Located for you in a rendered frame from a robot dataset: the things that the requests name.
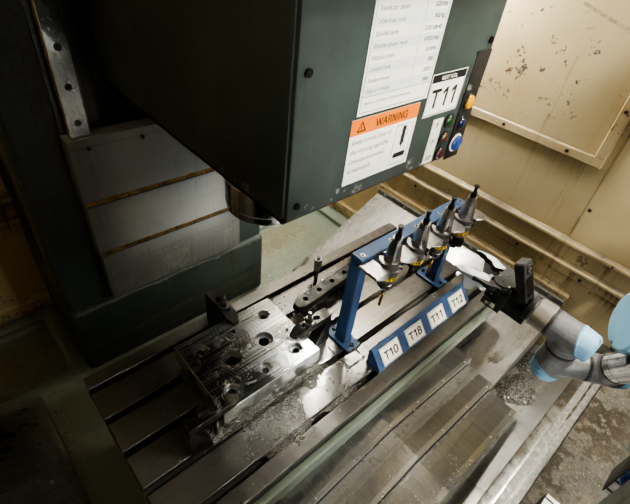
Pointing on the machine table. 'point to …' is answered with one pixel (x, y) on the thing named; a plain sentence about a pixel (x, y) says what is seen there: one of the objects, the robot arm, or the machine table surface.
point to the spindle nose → (246, 209)
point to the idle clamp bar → (321, 291)
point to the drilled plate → (282, 360)
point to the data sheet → (401, 52)
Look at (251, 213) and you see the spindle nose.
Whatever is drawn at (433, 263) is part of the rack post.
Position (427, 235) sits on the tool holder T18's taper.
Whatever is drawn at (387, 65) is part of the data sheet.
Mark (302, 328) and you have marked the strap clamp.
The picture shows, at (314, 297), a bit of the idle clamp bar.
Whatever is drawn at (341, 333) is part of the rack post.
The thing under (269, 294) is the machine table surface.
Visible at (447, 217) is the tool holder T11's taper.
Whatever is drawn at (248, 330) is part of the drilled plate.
